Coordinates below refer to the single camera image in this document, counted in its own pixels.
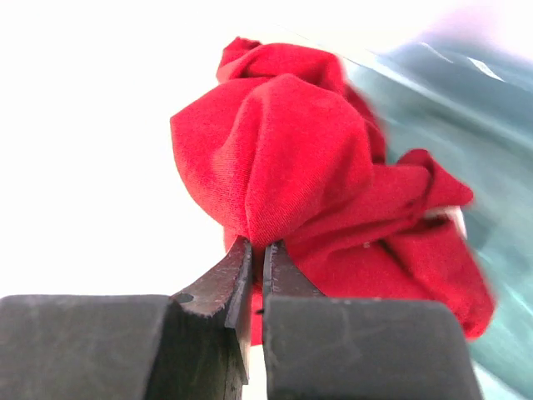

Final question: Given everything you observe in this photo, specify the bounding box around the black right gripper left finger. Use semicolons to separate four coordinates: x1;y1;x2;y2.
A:
1;238;252;399

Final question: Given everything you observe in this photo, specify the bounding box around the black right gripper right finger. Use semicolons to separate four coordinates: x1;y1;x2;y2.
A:
262;242;481;400

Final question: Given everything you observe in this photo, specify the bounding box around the red t shirt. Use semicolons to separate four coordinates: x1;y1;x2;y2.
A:
170;37;496;340

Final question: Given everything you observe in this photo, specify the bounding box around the teal transparent plastic bin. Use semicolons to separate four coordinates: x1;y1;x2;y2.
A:
291;24;533;400

